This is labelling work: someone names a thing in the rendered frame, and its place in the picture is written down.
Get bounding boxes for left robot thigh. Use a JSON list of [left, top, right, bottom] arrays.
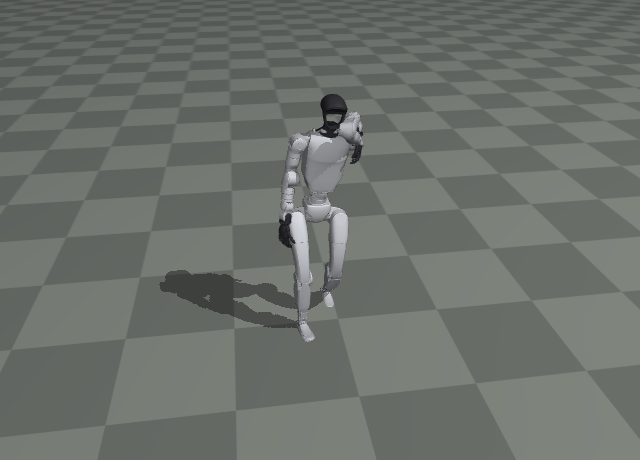
[[325, 206, 349, 279]]

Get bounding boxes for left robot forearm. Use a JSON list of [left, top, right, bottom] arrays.
[[344, 112, 363, 136]]

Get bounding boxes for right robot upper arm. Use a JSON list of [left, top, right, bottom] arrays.
[[284, 133, 310, 186]]

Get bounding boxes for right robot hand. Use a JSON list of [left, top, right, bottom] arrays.
[[279, 213, 295, 248]]

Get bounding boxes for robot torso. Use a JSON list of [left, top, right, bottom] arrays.
[[301, 128, 350, 223]]

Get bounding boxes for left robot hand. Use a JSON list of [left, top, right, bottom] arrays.
[[350, 127, 363, 164]]

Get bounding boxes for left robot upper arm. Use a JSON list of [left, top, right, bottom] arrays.
[[339, 122, 364, 151]]

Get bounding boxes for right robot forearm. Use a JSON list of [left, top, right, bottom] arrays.
[[279, 173, 295, 221]]

